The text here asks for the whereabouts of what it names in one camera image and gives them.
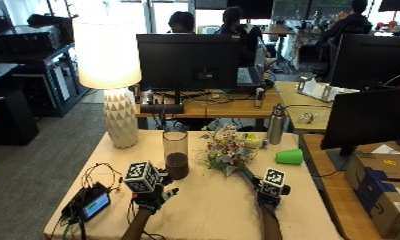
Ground large black monitor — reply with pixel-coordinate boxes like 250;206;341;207
319;87;400;171

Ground small shiny metal object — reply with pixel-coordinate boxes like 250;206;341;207
298;112;317;124

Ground right glove marker cube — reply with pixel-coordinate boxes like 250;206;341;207
258;167;286;199

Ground glove marker cube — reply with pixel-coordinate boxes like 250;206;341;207
258;167;286;199
122;160;161;194

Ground black computer tower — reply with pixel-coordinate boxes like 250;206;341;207
0;88;40;146

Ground brown wooden desk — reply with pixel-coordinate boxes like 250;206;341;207
301;133;400;240

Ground light wooden desk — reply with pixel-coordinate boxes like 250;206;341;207
274;80;338;133

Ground white table lamp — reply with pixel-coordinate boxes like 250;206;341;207
70;13;142;150

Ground person's right hand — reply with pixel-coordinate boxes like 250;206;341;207
250;175;291;208

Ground person's left hand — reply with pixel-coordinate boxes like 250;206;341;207
130;168;179;213

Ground small yellow object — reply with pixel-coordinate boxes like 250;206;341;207
242;133;265;149

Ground open laptop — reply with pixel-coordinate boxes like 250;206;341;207
235;39;269;86

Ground green cable bundle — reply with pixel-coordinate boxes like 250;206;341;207
48;216;88;240

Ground black device with screen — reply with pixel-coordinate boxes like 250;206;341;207
60;181;112;224

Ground beige tablecloth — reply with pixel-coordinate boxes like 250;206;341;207
41;129;343;240

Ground dried flower bouquet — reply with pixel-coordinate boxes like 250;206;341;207
198;124;261;188

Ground green plastic cup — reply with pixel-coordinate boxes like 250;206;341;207
274;148;305;166

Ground black monitor on stand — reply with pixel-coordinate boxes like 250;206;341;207
136;33;241;115

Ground thin black wires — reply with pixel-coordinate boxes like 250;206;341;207
80;162;124;194

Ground left glove marker cube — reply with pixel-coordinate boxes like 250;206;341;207
122;160;161;194

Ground silver drink can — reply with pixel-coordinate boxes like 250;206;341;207
253;87;266;109

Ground steel water bottle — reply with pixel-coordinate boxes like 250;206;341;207
266;103;287;146

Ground black shelving unit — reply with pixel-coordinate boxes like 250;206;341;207
0;24;90;118

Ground glass vase with dark base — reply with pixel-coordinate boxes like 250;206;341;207
161;129;190;181

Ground cardboard box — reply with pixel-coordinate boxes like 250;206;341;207
343;153;400;240

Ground white brackets with paper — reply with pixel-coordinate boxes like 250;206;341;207
295;75;358;103

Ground white paper sheet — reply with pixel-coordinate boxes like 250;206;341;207
370;143;400;155

